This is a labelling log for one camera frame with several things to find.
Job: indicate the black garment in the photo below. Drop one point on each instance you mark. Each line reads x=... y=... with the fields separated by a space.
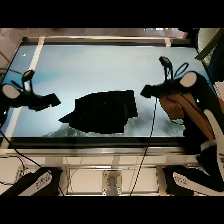
x=103 y=111

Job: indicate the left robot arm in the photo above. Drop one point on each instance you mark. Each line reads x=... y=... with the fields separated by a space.
x=10 y=92

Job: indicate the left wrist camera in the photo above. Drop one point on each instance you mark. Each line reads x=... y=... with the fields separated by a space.
x=28 y=74

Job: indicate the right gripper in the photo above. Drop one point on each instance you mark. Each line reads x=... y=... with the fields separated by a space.
x=154 y=90

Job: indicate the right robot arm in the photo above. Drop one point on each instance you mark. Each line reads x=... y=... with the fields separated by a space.
x=188 y=80

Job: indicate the silver frame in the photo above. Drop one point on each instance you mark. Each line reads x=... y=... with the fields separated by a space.
x=113 y=151

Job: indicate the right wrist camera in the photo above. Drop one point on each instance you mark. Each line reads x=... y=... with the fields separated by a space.
x=165 y=61

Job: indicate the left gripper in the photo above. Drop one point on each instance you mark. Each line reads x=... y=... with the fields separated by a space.
x=45 y=101

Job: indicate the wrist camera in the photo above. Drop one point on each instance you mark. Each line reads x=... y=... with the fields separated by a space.
x=165 y=61
x=28 y=74

